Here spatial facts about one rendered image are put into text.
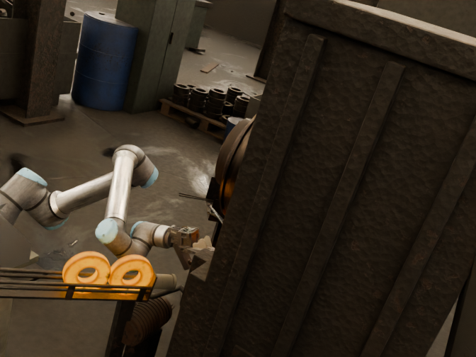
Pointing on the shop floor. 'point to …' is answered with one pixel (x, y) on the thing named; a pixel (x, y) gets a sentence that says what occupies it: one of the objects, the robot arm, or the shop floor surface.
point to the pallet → (205, 105)
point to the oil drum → (103, 61)
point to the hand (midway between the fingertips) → (212, 251)
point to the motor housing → (146, 327)
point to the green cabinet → (154, 49)
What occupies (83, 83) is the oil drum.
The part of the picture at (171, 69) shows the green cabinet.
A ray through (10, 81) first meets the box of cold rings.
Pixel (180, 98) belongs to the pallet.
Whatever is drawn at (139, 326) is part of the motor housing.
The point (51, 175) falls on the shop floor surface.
